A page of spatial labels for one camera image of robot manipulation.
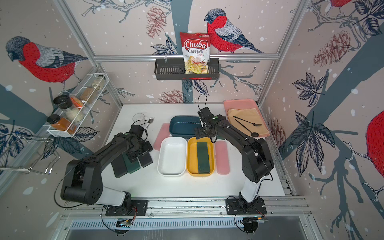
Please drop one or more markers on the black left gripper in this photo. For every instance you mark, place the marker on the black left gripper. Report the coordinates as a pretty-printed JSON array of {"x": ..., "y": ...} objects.
[{"x": 148, "y": 147}]

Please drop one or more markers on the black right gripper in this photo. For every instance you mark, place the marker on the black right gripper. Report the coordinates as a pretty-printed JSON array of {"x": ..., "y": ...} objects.
[{"x": 198, "y": 132}]

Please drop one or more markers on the green pencil case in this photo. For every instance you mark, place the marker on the green pencil case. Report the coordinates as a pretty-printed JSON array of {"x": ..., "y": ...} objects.
[
  {"x": 131, "y": 166},
  {"x": 203, "y": 158}
]

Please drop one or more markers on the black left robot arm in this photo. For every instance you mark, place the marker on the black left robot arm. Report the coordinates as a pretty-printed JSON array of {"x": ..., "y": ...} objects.
[{"x": 83, "y": 183}]

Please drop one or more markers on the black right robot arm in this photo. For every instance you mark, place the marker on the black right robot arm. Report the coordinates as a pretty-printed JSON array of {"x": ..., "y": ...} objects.
[{"x": 256, "y": 158}]

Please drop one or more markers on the dark teal storage box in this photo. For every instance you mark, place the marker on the dark teal storage box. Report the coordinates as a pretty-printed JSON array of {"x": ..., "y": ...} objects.
[{"x": 184, "y": 126}]

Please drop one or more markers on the white storage box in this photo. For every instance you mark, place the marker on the white storage box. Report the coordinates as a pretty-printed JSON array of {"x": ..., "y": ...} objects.
[{"x": 173, "y": 157}]

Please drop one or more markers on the yellow storage box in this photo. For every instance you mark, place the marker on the yellow storage box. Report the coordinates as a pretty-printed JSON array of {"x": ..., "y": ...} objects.
[{"x": 192, "y": 157}]

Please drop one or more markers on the clear drinking glass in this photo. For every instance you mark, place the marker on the clear drinking glass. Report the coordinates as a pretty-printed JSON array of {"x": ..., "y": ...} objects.
[{"x": 139, "y": 118}]

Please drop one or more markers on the pink tray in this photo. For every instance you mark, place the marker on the pink tray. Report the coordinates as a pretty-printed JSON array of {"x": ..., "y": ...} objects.
[{"x": 240, "y": 104}]

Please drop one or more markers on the black spoon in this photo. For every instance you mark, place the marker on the black spoon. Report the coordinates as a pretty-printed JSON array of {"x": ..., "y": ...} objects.
[{"x": 252, "y": 131}]

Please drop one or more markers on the tan cloth mat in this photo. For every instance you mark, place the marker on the tan cloth mat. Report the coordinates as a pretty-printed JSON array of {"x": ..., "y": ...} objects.
[{"x": 251, "y": 115}]

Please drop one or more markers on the black fork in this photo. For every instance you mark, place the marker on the black fork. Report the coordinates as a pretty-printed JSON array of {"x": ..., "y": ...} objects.
[{"x": 254, "y": 124}]

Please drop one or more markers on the tan spice jar rear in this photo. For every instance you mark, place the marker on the tan spice jar rear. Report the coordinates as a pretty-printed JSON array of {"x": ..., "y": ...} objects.
[{"x": 91, "y": 93}]

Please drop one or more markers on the orange spice jar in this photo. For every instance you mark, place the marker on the orange spice jar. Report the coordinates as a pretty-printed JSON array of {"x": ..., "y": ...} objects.
[{"x": 61, "y": 124}]

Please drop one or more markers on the red cassava chips bag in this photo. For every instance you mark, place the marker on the red cassava chips bag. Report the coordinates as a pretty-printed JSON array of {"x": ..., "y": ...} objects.
[{"x": 196, "y": 52}]

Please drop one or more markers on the black lid spice grinder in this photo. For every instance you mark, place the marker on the black lid spice grinder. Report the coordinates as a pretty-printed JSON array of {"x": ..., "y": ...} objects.
[{"x": 72, "y": 113}]

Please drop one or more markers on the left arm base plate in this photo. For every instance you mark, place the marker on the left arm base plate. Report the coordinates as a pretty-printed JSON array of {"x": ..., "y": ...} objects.
[{"x": 129, "y": 208}]

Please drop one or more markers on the white wire spice rack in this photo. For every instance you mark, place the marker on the white wire spice rack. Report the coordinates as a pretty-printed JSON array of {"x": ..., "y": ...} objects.
[{"x": 84, "y": 107}]

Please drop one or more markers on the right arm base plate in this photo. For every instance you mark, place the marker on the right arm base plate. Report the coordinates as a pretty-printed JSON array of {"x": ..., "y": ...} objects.
[{"x": 236, "y": 206}]

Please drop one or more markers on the metal wire hanger rack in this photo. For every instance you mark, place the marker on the metal wire hanger rack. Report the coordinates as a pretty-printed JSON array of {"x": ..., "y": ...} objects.
[{"x": 29, "y": 155}]

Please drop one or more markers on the aluminium front rail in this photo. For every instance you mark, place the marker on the aluminium front rail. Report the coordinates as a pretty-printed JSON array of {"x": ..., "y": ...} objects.
[{"x": 198, "y": 208}]

